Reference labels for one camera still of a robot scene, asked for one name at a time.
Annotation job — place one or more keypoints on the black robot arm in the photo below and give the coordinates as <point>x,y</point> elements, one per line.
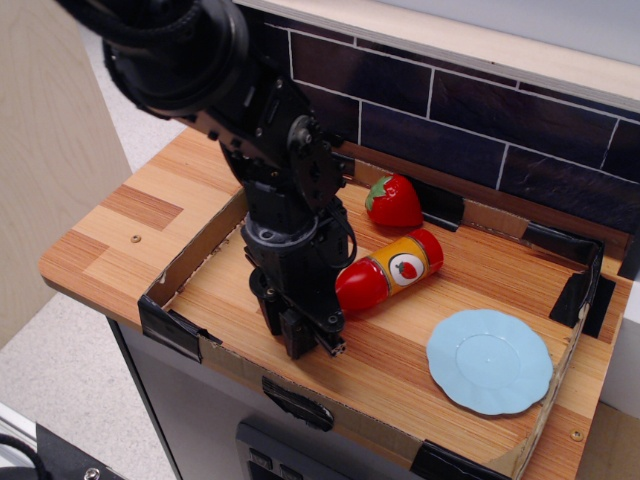
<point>195,62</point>

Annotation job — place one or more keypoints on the light blue plastic plate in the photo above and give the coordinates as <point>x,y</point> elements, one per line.
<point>489,362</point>

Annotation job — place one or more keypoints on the cardboard fence with black tape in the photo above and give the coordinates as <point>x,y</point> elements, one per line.
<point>501,253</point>

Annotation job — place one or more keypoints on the light wooden board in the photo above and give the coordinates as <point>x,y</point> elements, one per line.
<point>60,153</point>

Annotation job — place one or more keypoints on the aluminium frame rail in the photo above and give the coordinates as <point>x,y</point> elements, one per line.
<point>18,426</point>

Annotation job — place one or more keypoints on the red toy strawberry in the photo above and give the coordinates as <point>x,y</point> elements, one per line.
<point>392,201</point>

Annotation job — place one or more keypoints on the dark tile backsplash panel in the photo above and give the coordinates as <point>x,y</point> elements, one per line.
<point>545,132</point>

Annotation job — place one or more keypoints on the red yellow hot sauce bottle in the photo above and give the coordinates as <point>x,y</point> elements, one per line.
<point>388,271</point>

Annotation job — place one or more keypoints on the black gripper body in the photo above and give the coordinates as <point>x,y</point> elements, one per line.
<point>294,281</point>

